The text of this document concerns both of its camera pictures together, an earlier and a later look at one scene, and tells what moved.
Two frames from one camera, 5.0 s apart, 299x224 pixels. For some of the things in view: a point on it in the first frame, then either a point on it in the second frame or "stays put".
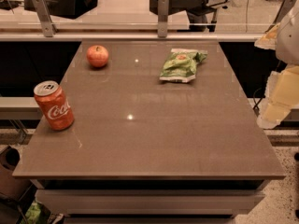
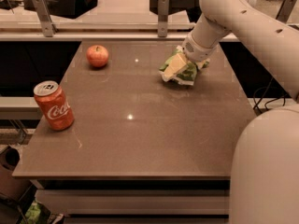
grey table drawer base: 149,201 stays put
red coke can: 53,105 stays put
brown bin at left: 10,186 stays put
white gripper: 289,41 → 196,51
